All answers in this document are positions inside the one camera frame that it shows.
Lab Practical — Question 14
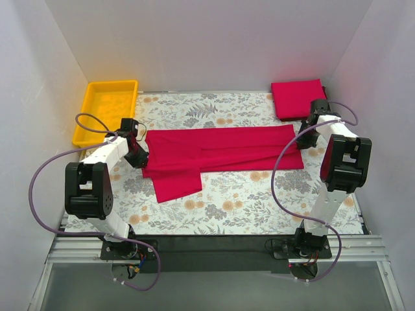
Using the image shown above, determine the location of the crimson t-shirt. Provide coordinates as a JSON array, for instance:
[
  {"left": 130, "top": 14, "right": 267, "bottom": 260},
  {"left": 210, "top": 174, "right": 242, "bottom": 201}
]
[
  {"left": 142, "top": 125, "right": 304, "bottom": 203},
  {"left": 271, "top": 79, "right": 326, "bottom": 120}
]

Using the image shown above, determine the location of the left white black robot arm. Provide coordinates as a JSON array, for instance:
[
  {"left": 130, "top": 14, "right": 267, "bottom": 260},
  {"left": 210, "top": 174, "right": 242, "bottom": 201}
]
[{"left": 65, "top": 118, "right": 148, "bottom": 259}]

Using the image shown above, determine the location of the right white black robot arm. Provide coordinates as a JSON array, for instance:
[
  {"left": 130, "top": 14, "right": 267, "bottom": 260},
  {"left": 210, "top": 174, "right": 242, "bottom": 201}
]
[{"left": 293, "top": 99, "right": 372, "bottom": 258}]

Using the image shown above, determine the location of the folded crimson t-shirt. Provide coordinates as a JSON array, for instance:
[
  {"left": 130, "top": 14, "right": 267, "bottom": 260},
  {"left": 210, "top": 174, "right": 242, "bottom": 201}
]
[{"left": 271, "top": 79, "right": 326, "bottom": 120}]

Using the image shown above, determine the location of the folded dark red t-shirt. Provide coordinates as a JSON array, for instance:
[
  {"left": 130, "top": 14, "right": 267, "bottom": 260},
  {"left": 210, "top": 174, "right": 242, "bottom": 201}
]
[{"left": 275, "top": 86, "right": 327, "bottom": 121}]

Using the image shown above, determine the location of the yellow plastic bin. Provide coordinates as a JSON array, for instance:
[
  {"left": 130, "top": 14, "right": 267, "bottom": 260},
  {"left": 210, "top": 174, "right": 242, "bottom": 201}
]
[{"left": 72, "top": 80, "right": 138, "bottom": 148}]

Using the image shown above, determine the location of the floral patterned table mat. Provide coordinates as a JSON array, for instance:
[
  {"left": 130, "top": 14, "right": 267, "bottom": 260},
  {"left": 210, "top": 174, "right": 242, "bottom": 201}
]
[{"left": 64, "top": 92, "right": 364, "bottom": 236}]

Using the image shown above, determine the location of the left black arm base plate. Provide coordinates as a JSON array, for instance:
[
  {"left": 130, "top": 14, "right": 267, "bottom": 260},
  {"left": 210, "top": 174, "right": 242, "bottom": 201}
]
[{"left": 100, "top": 237, "right": 156, "bottom": 260}]

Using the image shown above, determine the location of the aluminium frame rail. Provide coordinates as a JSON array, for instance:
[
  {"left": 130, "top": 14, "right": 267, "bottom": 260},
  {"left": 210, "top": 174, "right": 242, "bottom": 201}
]
[{"left": 29, "top": 235, "right": 405, "bottom": 310}]

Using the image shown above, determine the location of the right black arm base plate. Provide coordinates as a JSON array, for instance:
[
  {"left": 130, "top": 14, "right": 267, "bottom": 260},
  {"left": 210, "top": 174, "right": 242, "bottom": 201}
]
[{"left": 264, "top": 238, "right": 332, "bottom": 259}]

